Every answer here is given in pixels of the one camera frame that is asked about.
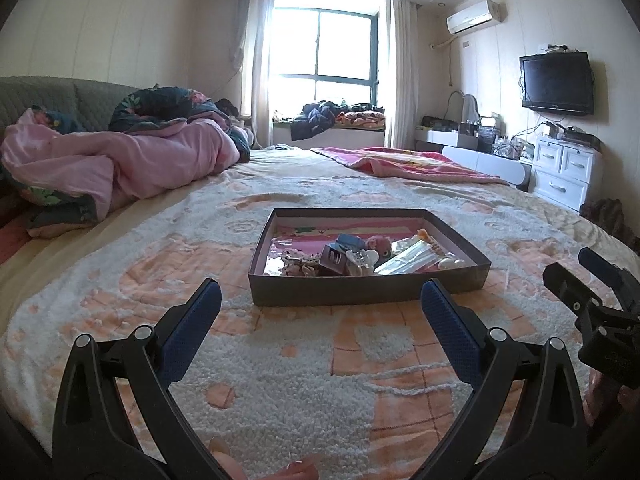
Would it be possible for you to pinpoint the window sill bench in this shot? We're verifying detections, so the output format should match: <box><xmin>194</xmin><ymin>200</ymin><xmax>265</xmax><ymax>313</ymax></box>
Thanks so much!
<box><xmin>272</xmin><ymin>120</ymin><xmax>387</xmax><ymax>150</ymax></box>

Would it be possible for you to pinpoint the white vanity desk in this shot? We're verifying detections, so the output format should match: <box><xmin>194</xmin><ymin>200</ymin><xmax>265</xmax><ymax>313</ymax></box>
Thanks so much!
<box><xmin>414</xmin><ymin>127</ymin><xmax>534</xmax><ymax>192</ymax></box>

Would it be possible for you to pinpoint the dark grey small box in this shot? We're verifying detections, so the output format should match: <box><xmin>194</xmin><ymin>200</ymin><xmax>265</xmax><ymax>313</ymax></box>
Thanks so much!
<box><xmin>320</xmin><ymin>243</ymin><xmax>349</xmax><ymax>277</ymax></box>

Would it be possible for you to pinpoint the clear plastic hair claw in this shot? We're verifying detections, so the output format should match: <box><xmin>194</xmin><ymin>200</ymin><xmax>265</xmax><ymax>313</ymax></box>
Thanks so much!
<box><xmin>345</xmin><ymin>248</ymin><xmax>379</xmax><ymax>277</ymax></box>

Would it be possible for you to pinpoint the white air conditioner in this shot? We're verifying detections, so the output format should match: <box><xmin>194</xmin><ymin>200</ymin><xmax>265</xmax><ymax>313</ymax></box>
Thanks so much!
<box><xmin>446</xmin><ymin>0</ymin><xmax>508</xmax><ymax>37</ymax></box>

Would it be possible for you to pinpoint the red cloth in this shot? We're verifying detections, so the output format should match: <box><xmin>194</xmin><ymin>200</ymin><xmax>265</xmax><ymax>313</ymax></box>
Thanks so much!
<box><xmin>0</xmin><ymin>194</ymin><xmax>32</xmax><ymax>267</ymax></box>

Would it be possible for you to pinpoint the dark jacket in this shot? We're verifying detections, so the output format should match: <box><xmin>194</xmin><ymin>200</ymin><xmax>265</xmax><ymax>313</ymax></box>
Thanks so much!
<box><xmin>291</xmin><ymin>100</ymin><xmax>342</xmax><ymax>142</ymax></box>

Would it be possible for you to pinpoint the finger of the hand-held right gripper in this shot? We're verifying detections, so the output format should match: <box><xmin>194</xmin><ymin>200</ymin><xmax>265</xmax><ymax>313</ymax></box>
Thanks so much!
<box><xmin>578</xmin><ymin>246</ymin><xmax>640</xmax><ymax>312</ymax></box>
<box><xmin>542</xmin><ymin>261</ymin><xmax>607</xmax><ymax>332</ymax></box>

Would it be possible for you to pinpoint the beige bed sheet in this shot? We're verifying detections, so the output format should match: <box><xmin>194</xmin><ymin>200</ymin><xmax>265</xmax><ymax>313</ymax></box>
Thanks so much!
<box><xmin>0</xmin><ymin>147</ymin><xmax>640</xmax><ymax>311</ymax></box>

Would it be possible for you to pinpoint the white drawer cabinet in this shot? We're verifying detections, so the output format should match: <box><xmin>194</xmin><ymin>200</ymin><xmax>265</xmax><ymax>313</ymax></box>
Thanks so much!
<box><xmin>527</xmin><ymin>135</ymin><xmax>604</xmax><ymax>212</ymax></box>

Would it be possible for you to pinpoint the black wall television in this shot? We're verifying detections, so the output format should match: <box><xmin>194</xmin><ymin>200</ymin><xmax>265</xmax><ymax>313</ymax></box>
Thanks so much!
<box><xmin>518</xmin><ymin>51</ymin><xmax>596</xmax><ymax>117</ymax></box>

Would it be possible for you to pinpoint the flower beaded hair clip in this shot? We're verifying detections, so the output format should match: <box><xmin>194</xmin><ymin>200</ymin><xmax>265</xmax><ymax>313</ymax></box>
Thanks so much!
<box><xmin>279</xmin><ymin>254</ymin><xmax>322</xmax><ymax>278</ymax></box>

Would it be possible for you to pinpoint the pink printed blanket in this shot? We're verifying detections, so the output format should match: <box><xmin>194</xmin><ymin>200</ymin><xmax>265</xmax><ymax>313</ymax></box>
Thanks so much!
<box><xmin>310</xmin><ymin>146</ymin><xmax>507</xmax><ymax>187</ymax></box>

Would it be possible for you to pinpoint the dark cardboard box with pink lining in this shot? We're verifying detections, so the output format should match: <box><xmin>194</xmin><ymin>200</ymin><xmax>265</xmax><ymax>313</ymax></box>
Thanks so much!
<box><xmin>248</xmin><ymin>208</ymin><xmax>493</xmax><ymax>307</ymax></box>

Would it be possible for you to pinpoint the black set-top box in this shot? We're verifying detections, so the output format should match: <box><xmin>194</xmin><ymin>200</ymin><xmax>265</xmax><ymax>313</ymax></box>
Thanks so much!
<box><xmin>545</xmin><ymin>122</ymin><xmax>602</xmax><ymax>152</ymax></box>

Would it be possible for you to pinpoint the grey padded headboard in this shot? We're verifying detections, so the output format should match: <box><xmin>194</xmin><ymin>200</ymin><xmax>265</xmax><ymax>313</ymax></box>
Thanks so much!
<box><xmin>0</xmin><ymin>76</ymin><xmax>142</xmax><ymax>134</ymax></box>

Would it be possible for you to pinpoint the orange comb hair clip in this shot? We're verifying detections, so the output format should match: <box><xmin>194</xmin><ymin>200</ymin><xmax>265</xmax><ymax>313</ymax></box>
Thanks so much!
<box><xmin>415</xmin><ymin>228</ymin><xmax>442</xmax><ymax>257</ymax></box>

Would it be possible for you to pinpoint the folded floral blanket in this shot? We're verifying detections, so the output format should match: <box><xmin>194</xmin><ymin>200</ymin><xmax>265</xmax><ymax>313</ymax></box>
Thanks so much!
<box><xmin>334</xmin><ymin>107</ymin><xmax>387</xmax><ymax>130</ymax></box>

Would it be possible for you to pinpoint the long clear plastic packet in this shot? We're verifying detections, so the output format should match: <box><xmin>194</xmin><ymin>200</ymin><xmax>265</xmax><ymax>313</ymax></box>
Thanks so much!
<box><xmin>374</xmin><ymin>240</ymin><xmax>453</xmax><ymax>277</ymax></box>

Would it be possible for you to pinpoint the pink floral quilt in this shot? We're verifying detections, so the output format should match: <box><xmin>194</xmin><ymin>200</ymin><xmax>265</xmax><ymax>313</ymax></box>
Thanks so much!
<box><xmin>0</xmin><ymin>86</ymin><xmax>254</xmax><ymax>239</ymax></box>

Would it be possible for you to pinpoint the person's left hand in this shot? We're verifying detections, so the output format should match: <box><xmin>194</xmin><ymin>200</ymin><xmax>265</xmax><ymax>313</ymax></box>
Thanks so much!
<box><xmin>207</xmin><ymin>435</ymin><xmax>322</xmax><ymax>480</ymax></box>

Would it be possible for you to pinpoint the sheer white curtain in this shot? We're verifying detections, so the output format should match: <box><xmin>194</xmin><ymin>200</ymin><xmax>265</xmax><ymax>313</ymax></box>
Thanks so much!
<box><xmin>234</xmin><ymin>0</ymin><xmax>279</xmax><ymax>149</ymax></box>

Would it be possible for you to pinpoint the window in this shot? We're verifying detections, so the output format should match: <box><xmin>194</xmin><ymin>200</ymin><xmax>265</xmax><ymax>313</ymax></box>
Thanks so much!
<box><xmin>273</xmin><ymin>7</ymin><xmax>379</xmax><ymax>107</ymax></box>

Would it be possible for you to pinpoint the cream curtain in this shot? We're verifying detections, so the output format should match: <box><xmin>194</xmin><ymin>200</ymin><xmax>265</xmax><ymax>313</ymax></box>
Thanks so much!
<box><xmin>385</xmin><ymin>0</ymin><xmax>419</xmax><ymax>151</ymax></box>

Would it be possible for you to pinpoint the pile of clothes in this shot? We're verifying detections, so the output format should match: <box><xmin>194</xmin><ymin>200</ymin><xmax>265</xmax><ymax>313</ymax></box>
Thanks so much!
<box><xmin>215</xmin><ymin>98</ymin><xmax>257</xmax><ymax>151</ymax></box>

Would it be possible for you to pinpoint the pink pompom hair tie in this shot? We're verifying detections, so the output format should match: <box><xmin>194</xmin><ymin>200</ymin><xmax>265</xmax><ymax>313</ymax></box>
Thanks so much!
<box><xmin>366</xmin><ymin>236</ymin><xmax>397</xmax><ymax>262</ymax></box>

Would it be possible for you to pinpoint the brown furry cloth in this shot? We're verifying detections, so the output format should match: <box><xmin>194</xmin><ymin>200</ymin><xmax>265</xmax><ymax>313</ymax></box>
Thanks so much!
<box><xmin>579</xmin><ymin>198</ymin><xmax>640</xmax><ymax>257</ymax></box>

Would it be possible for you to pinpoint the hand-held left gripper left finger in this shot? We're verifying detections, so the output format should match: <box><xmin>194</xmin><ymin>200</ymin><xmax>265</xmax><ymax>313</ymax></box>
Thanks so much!
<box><xmin>51</xmin><ymin>278</ymin><xmax>226</xmax><ymax>480</ymax></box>

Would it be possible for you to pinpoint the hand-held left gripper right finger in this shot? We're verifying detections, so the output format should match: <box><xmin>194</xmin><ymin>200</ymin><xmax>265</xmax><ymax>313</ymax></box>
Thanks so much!
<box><xmin>415</xmin><ymin>279</ymin><xmax>603</xmax><ymax>480</ymax></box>

